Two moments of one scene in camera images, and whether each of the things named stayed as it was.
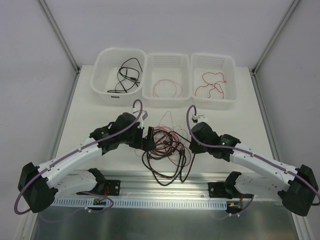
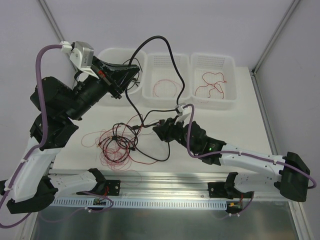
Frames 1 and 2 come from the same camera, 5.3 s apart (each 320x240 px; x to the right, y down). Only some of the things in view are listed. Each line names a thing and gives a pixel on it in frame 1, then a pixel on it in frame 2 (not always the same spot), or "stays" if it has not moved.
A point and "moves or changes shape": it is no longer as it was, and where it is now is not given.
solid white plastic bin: [118, 76] stays
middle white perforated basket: [168, 82] stays
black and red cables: [167, 155] -> [116, 144]
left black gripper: [145, 140] -> [110, 83]
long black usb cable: [129, 75] moves or changes shape
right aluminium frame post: [275, 37] stays
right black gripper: [194, 146] -> [167, 130]
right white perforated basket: [213, 81] stays
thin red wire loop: [169, 80] stays
